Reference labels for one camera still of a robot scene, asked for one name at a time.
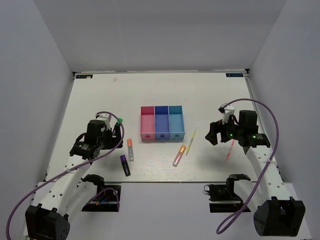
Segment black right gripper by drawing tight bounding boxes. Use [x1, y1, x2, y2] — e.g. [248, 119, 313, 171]
[205, 113, 244, 145]

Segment pink storage bin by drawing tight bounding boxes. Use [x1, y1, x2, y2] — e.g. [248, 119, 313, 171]
[140, 106, 156, 141]

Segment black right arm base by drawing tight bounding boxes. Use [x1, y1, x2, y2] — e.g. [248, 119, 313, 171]
[203, 174, 251, 213]

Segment orange cap pink highlighter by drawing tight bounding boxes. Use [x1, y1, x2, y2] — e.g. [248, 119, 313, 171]
[172, 145, 186, 167]

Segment thin yellow pen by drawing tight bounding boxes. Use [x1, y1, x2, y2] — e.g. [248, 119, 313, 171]
[185, 129, 197, 156]

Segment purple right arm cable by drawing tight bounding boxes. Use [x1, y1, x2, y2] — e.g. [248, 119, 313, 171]
[215, 98, 280, 235]

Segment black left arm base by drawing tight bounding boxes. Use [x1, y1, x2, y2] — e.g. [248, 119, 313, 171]
[82, 174, 122, 213]

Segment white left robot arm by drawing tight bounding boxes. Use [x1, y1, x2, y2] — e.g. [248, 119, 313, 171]
[25, 114, 124, 240]

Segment blue label corner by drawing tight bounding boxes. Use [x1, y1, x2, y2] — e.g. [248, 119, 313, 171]
[225, 72, 244, 78]
[75, 74, 93, 79]

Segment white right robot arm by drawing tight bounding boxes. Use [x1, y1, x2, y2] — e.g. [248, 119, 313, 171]
[203, 110, 306, 237]

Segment blue label left corner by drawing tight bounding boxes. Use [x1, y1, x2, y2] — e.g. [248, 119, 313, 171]
[75, 74, 93, 79]

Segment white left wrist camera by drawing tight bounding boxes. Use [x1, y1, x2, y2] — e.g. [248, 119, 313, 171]
[95, 113, 112, 130]

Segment blue label right corner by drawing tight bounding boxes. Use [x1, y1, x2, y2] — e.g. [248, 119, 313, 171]
[225, 72, 244, 78]

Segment dark blue storage bin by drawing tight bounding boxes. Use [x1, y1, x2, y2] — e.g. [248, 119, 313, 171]
[155, 106, 170, 140]

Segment thin pink pen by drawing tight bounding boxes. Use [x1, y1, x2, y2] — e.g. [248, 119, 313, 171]
[226, 139, 235, 161]

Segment orange cap white highlighter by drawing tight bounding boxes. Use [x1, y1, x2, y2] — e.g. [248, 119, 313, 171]
[127, 138, 134, 162]

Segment light blue storage bin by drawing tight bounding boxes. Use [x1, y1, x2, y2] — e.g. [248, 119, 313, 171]
[168, 105, 185, 140]

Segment purple cap black highlighter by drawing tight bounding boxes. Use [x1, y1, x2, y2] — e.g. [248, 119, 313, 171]
[120, 154, 131, 177]

